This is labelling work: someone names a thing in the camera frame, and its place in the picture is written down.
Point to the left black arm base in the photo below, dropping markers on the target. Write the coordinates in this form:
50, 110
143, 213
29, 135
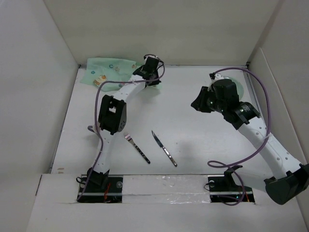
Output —
99, 188

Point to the pale green glass plate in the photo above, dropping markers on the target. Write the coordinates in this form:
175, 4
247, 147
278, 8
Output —
240, 89

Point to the silver knife dark handle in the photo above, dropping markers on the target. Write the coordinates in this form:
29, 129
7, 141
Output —
164, 149

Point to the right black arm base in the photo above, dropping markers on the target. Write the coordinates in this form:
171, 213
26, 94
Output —
223, 189

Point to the purple mug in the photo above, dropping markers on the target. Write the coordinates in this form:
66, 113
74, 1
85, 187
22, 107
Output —
90, 128

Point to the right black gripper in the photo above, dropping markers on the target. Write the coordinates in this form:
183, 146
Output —
198, 103

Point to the green cartoon print cloth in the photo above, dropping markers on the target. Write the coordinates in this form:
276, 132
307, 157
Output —
99, 70

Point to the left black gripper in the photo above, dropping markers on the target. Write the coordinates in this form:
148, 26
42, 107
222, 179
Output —
153, 82

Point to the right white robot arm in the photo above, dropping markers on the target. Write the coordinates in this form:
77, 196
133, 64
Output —
289, 176

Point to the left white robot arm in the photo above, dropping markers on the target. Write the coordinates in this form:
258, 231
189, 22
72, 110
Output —
110, 118

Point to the silver fork dark handle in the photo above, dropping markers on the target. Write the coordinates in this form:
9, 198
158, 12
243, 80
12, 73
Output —
130, 140

